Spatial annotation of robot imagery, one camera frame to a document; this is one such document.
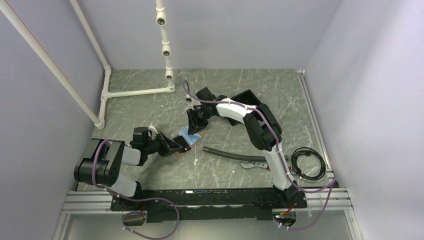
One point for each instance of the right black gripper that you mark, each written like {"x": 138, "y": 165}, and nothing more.
{"x": 194, "y": 125}

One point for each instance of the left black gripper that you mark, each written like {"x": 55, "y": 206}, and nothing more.
{"x": 171, "y": 145}

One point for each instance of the brown leather card holder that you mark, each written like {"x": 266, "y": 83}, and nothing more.
{"x": 186, "y": 140}

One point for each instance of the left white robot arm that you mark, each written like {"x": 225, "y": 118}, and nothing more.
{"x": 100, "y": 164}

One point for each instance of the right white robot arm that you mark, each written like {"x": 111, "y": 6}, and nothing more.
{"x": 264, "y": 133}

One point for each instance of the black plastic card tray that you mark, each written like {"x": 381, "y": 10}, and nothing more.
{"x": 246, "y": 97}

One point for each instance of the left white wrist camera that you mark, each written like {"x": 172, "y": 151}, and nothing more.
{"x": 153, "y": 129}

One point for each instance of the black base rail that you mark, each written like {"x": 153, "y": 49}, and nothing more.
{"x": 211, "y": 204}

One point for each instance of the red handled pruning shears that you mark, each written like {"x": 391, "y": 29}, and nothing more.
{"x": 254, "y": 164}

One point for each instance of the aluminium frame rail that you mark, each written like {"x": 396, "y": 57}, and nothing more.
{"x": 322, "y": 147}

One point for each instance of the white pvc pipe frame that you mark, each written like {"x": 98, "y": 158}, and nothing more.
{"x": 50, "y": 75}

